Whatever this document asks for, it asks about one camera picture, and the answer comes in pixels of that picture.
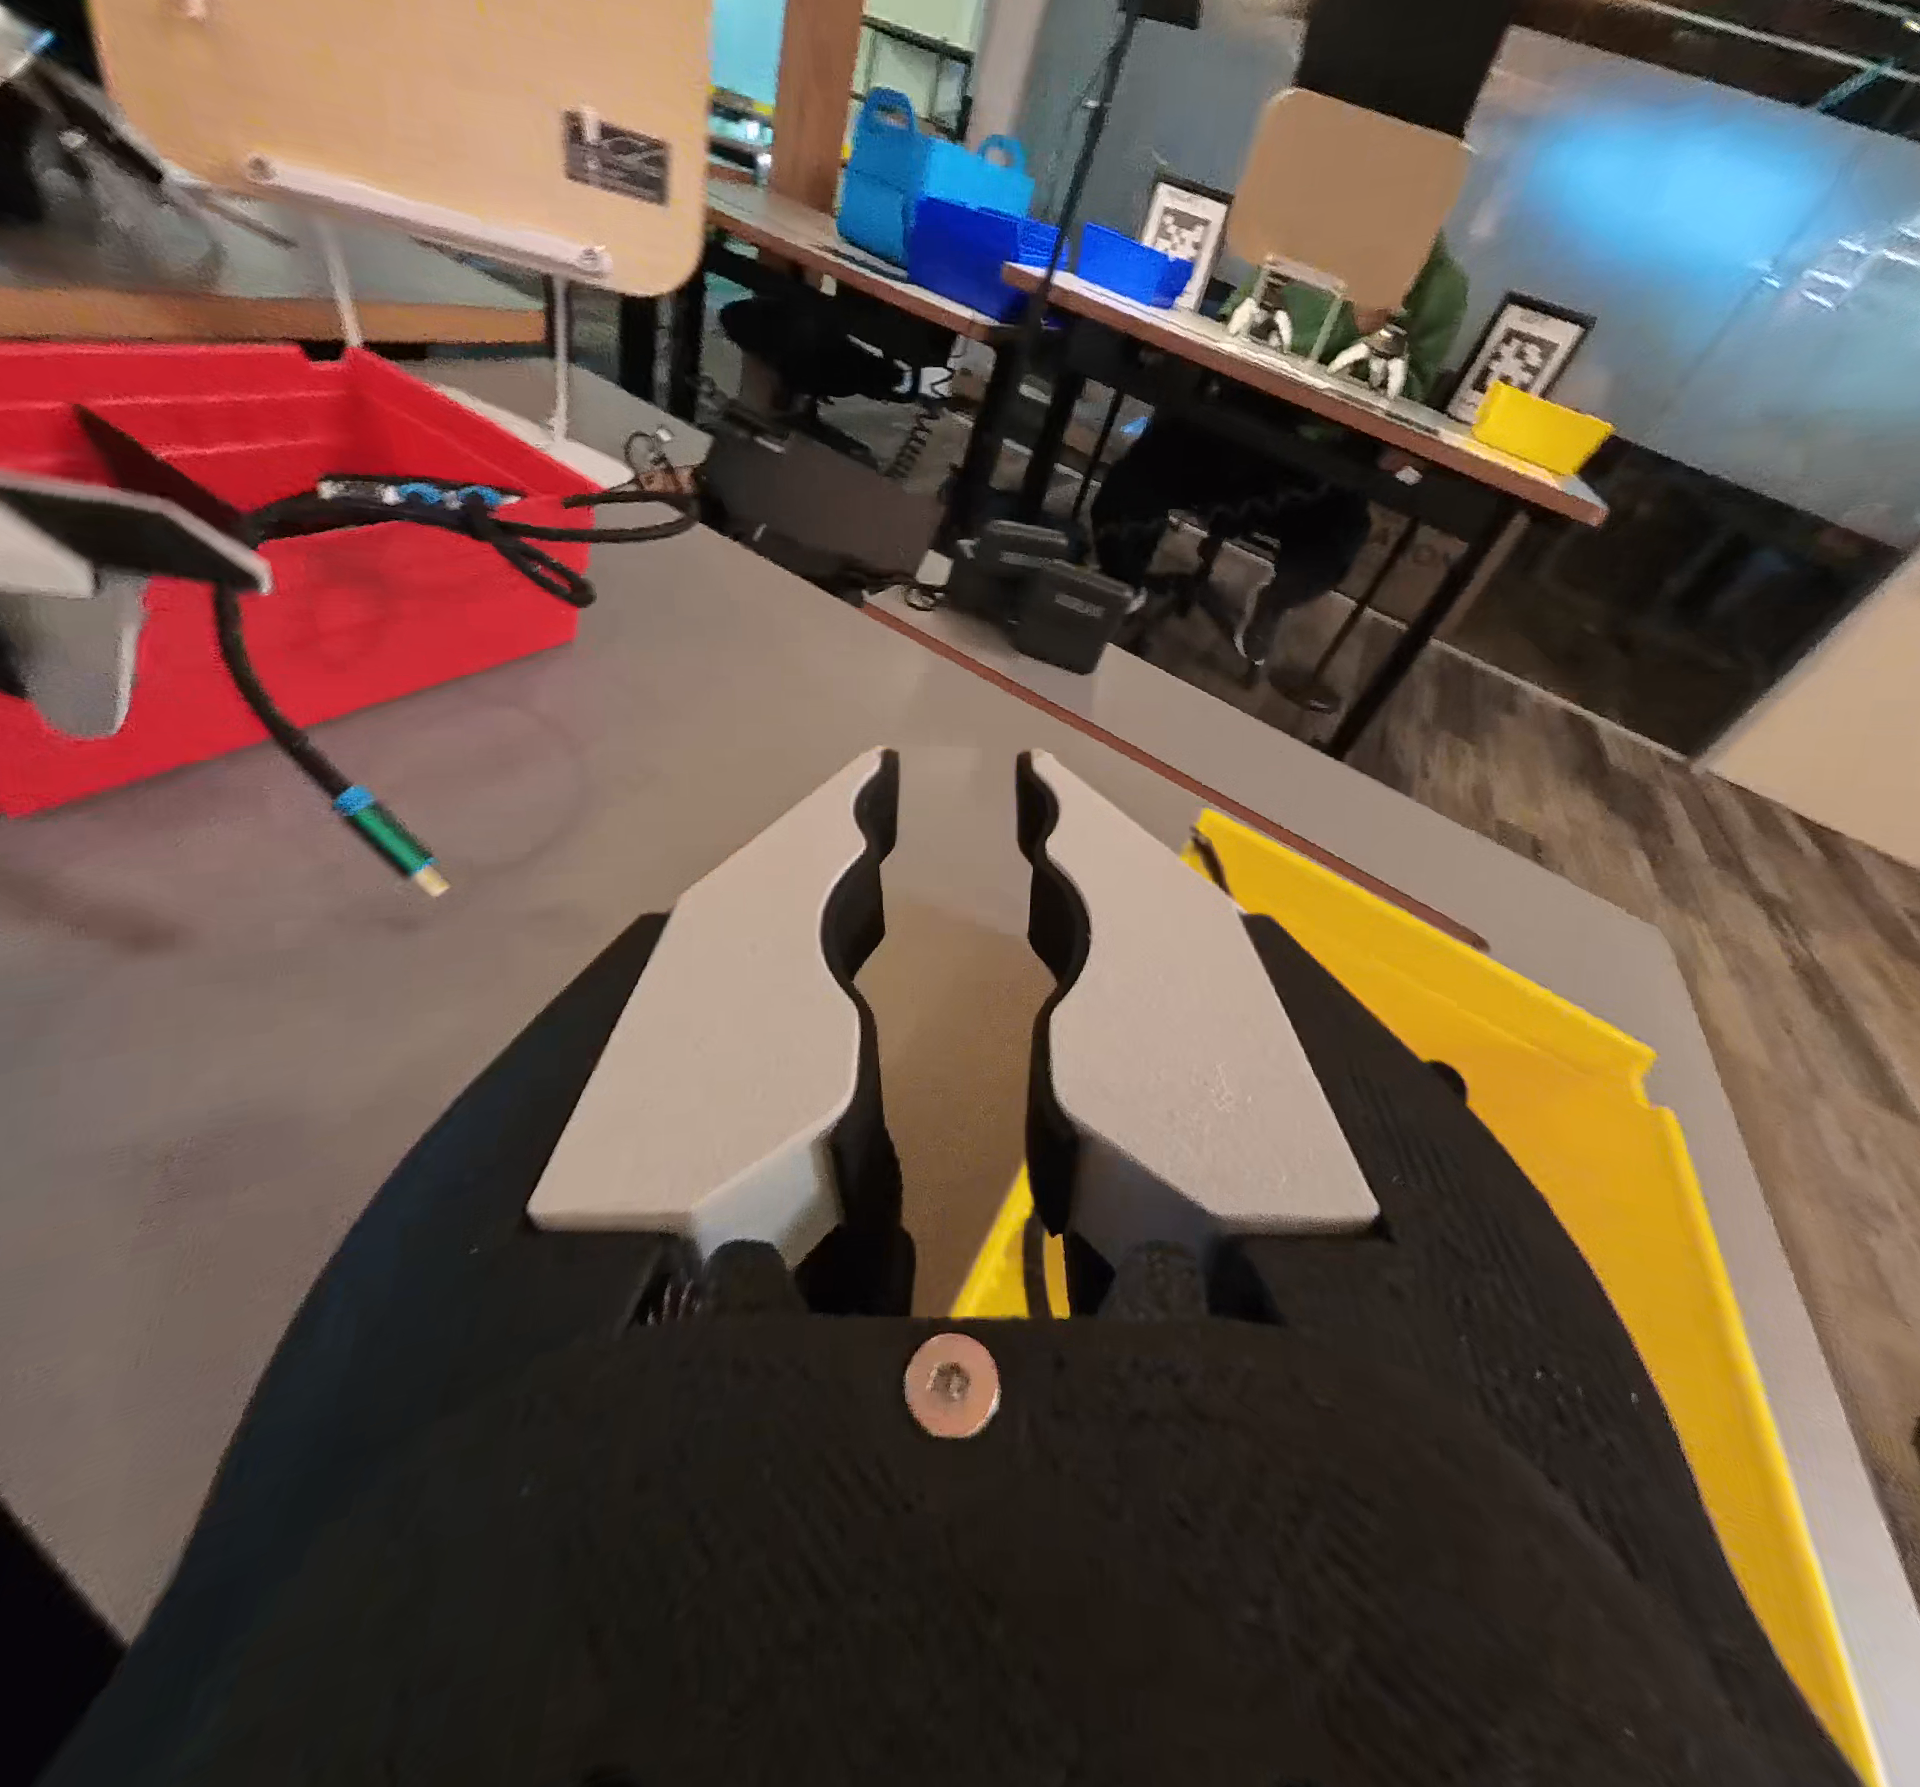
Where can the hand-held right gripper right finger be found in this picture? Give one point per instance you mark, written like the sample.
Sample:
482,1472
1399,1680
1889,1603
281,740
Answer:
1196,1066

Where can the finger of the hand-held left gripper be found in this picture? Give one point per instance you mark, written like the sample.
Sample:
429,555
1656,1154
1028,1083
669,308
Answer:
74,530

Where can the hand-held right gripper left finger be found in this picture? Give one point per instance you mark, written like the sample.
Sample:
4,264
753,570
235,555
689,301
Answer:
706,1066

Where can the red plastic bin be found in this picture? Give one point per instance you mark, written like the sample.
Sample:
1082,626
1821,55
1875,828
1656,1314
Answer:
376,651

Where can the dark grey usb hub adapter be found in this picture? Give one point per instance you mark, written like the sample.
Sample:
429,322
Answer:
421,493

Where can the black bin divider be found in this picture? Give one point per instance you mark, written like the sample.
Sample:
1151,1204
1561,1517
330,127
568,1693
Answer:
157,468

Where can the wood edged table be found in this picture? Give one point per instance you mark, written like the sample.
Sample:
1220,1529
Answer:
811,231
1442,447
229,317

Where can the black equipment case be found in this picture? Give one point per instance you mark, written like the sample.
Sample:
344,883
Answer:
1051,613

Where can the dark grey floor case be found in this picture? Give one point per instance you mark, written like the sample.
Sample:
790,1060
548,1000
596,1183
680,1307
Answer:
828,508

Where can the wooden board on white stand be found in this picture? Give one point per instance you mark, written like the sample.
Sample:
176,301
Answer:
421,45

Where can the small yellow plastic bin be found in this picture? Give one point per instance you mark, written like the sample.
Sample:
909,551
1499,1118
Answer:
1542,437

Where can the white grey gripper tool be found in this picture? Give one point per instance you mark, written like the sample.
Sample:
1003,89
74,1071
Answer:
1257,317
1371,365

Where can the black office chair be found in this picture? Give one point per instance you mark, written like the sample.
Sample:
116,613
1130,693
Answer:
811,349

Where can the black framed marker sign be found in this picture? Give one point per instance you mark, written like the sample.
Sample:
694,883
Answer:
1189,231
1522,354

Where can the dark blue plastic bin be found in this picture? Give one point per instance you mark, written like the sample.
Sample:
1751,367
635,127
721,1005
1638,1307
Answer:
1130,264
974,262

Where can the wooden pillar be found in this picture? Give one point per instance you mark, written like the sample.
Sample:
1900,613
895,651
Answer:
828,30

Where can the black monitor panel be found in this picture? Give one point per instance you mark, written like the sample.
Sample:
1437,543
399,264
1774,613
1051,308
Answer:
1413,16

